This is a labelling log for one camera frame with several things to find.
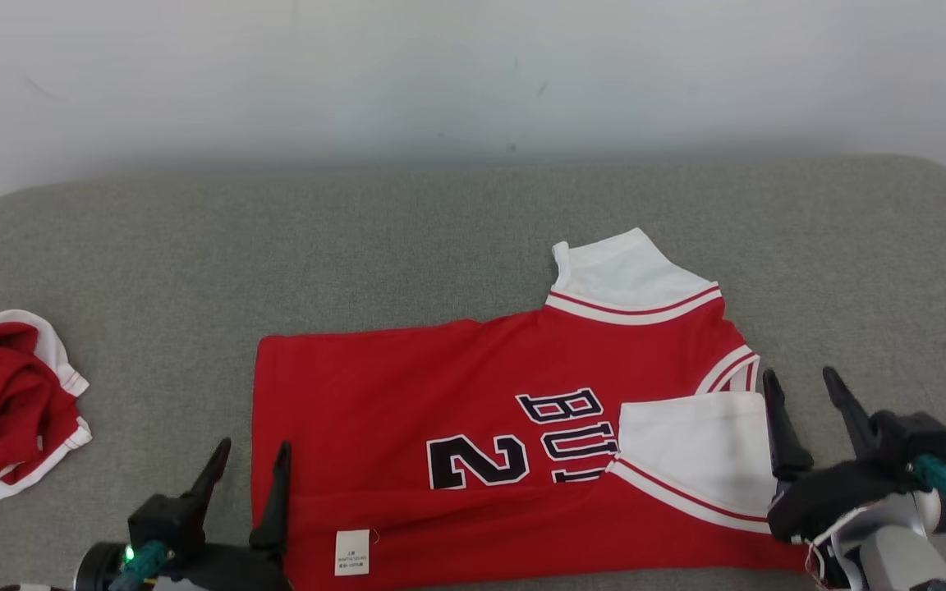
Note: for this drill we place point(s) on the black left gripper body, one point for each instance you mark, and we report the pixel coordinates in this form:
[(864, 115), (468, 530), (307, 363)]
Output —
[(227, 570)]

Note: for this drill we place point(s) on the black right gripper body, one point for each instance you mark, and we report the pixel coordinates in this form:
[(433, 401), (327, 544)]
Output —
[(826, 497)]

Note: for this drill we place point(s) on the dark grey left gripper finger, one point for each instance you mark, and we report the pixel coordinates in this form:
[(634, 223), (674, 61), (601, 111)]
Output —
[(274, 509), (208, 484)]

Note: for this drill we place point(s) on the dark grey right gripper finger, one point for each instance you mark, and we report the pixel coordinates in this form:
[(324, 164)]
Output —
[(787, 451), (861, 427)]

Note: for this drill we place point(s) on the red Bulls basketball jersey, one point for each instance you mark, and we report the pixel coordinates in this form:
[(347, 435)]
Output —
[(374, 386)]

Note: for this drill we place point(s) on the grey fabric mat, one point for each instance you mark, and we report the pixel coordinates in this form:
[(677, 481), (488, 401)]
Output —
[(194, 263)]

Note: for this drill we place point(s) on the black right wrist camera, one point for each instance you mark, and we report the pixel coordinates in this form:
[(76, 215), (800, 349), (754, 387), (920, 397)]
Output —
[(916, 435)]

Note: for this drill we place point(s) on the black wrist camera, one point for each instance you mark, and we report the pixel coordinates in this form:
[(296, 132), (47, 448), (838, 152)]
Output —
[(165, 521), (916, 435)]

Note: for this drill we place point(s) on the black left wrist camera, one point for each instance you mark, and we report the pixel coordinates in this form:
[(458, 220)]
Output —
[(165, 521)]

